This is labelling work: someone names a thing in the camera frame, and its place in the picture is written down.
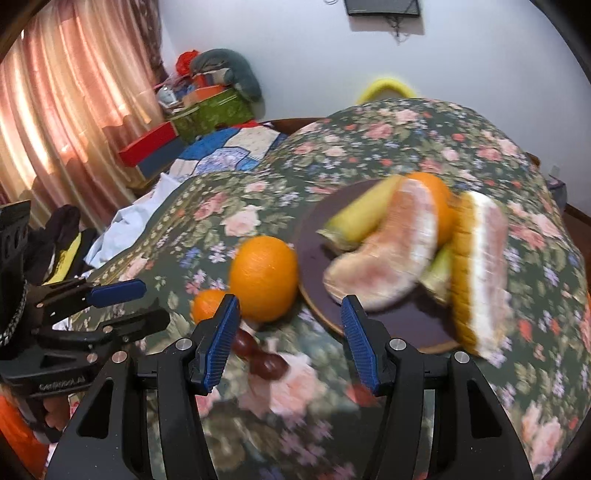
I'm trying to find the dark red jujube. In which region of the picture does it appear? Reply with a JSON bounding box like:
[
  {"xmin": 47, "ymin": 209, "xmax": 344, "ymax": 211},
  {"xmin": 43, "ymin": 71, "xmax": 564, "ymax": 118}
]
[
  {"xmin": 231, "ymin": 329, "xmax": 259, "ymax": 359},
  {"xmin": 249, "ymin": 352, "xmax": 290, "ymax": 381}
]

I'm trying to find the purple round plate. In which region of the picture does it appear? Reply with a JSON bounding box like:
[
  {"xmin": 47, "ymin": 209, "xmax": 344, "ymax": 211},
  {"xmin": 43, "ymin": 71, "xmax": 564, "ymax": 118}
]
[{"xmin": 294, "ymin": 178, "xmax": 458, "ymax": 353}]

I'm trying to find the small mandarin front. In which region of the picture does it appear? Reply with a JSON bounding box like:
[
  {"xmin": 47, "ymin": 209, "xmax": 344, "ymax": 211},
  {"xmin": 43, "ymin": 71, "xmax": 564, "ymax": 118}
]
[{"xmin": 191, "ymin": 289, "xmax": 225, "ymax": 324}]

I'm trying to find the grey plush toy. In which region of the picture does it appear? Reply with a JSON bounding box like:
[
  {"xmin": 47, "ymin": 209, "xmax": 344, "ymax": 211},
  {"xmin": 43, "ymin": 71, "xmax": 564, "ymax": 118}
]
[{"xmin": 189, "ymin": 48, "xmax": 263, "ymax": 103}]

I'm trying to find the pomelo wedge with rind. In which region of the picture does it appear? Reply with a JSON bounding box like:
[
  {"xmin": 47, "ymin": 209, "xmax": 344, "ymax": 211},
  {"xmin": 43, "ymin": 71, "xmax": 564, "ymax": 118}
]
[{"xmin": 451, "ymin": 191, "xmax": 508, "ymax": 360}]

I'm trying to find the plain large orange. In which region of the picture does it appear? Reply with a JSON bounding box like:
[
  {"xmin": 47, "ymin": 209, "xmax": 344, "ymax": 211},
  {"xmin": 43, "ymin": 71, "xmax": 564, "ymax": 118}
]
[{"xmin": 229, "ymin": 236, "xmax": 298, "ymax": 323}]

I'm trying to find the peeled pomelo segment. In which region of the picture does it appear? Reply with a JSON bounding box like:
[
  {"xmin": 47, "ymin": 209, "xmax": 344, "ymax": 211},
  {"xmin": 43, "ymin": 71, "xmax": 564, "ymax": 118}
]
[{"xmin": 322, "ymin": 179, "xmax": 438, "ymax": 312}]

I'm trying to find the patchwork blue blanket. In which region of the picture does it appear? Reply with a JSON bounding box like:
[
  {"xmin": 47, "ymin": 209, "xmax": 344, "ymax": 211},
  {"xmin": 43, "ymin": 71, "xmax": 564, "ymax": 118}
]
[{"xmin": 167, "ymin": 121, "xmax": 287, "ymax": 183}]

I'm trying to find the large orange with sticker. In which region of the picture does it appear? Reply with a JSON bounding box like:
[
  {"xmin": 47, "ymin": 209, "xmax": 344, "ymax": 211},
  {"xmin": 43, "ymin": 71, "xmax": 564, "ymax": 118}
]
[{"xmin": 407, "ymin": 172, "xmax": 456, "ymax": 248}]

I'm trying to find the yellow banana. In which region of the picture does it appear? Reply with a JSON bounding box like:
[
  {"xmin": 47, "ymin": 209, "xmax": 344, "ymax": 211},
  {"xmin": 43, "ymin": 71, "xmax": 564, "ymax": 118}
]
[
  {"xmin": 420, "ymin": 244, "xmax": 453, "ymax": 305},
  {"xmin": 317, "ymin": 175, "xmax": 403, "ymax": 252}
]

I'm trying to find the pink striped curtain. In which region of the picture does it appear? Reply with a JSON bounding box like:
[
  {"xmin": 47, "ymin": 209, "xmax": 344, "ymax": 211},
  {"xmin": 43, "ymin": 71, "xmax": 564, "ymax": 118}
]
[{"xmin": 1, "ymin": 1, "xmax": 166, "ymax": 229}]

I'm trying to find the person's left hand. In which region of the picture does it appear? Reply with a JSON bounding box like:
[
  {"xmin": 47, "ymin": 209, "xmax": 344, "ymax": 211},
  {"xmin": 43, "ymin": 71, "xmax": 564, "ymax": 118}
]
[{"xmin": 43, "ymin": 396, "xmax": 70, "ymax": 431}]

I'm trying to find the green storage box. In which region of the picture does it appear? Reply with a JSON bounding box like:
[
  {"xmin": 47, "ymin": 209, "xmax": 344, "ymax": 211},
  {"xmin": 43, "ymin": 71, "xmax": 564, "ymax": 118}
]
[{"xmin": 169, "ymin": 88, "xmax": 254, "ymax": 144}]

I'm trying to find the white cloth on bed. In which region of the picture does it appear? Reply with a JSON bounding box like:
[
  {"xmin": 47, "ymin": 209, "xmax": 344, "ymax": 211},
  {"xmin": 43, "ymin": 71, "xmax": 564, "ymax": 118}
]
[{"xmin": 84, "ymin": 173, "xmax": 180, "ymax": 269}]

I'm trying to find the red gift box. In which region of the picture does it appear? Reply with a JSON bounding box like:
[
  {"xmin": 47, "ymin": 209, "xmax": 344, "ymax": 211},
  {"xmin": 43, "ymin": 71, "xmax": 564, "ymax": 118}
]
[{"xmin": 118, "ymin": 122, "xmax": 178, "ymax": 167}]

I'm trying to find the floral bed quilt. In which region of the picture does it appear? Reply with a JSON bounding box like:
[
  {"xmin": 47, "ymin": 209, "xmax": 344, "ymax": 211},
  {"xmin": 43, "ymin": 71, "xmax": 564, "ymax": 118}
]
[{"xmin": 59, "ymin": 97, "xmax": 591, "ymax": 480}]

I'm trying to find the small black wall monitor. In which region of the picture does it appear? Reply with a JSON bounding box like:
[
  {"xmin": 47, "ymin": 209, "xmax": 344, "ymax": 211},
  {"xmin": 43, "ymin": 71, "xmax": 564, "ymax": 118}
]
[{"xmin": 345, "ymin": 0, "xmax": 421, "ymax": 17}]

